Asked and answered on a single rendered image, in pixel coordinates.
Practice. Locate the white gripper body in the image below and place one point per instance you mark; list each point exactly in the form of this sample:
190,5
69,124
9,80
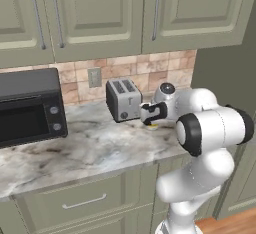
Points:
146,111

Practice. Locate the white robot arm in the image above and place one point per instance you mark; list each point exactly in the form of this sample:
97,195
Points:
206,128

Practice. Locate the silver toaster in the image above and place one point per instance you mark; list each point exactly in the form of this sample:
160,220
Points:
128,103

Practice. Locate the narrow green drawer front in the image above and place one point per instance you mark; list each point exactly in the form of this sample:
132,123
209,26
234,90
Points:
165,171

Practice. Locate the green tall cabinet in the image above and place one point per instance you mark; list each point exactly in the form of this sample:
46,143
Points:
230,74

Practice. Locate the green upper cupboard door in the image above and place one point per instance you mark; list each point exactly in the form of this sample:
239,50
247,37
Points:
206,8
16,18
96,11

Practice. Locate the green cupboard door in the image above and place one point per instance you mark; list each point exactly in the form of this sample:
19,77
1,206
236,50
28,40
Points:
16,18
206,8
96,11
100,226

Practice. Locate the black toaster oven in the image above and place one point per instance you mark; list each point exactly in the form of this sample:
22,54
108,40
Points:
26,111

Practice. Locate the green lower cupboard door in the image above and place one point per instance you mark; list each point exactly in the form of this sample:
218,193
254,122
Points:
100,226

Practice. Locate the grey wall outlet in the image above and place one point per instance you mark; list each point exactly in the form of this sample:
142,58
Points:
95,77

